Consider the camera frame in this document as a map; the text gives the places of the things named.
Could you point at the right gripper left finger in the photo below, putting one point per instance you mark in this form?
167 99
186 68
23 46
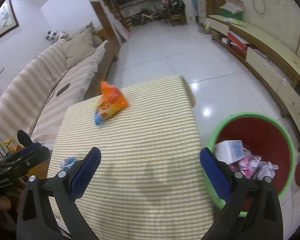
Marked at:
36 219

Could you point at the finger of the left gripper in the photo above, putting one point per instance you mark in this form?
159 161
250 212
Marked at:
24 139
30 155

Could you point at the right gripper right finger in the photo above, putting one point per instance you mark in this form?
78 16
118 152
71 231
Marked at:
252 209

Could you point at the white paper ball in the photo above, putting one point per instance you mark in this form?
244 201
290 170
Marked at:
266 169

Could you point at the white blue carton box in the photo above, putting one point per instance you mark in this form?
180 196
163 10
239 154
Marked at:
229 151

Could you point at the orange snack bag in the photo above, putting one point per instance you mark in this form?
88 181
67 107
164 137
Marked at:
111 102

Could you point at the left hand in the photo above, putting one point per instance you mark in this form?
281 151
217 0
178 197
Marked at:
5 201

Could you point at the small blue wrapper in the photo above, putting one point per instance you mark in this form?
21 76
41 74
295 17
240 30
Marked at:
67 163

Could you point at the black phone on sofa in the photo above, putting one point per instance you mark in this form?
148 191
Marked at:
63 89

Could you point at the red bin green rim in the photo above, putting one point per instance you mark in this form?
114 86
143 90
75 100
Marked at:
261 135

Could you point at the beige striped sofa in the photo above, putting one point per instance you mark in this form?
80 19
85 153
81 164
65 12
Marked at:
30 103

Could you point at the beige cushion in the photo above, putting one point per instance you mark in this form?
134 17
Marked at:
78 48

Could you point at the green checked tablecloth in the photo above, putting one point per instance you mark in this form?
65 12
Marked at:
149 184

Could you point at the plush toy on sofa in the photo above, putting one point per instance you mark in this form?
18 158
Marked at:
54 36

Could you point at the curved TV cabinet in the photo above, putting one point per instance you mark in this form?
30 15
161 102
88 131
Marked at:
270 61

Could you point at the balance bike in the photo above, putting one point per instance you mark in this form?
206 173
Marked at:
143 19

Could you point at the framed picture on wall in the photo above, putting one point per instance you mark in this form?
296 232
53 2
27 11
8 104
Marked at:
8 20

